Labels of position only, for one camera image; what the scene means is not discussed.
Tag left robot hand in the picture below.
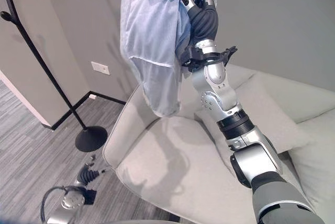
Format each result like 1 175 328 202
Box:
77 155 107 186

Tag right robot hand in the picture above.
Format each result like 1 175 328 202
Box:
179 0 219 51

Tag light blue garment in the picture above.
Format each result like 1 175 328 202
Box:
119 0 218 118

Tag black coat rack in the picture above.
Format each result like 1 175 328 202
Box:
0 0 108 153

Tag light grey sofa cushion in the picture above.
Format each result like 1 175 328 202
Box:
194 73 314 154

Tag light grey sofa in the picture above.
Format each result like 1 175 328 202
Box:
102 63 335 224

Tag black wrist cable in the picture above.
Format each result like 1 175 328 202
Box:
39 186 69 223

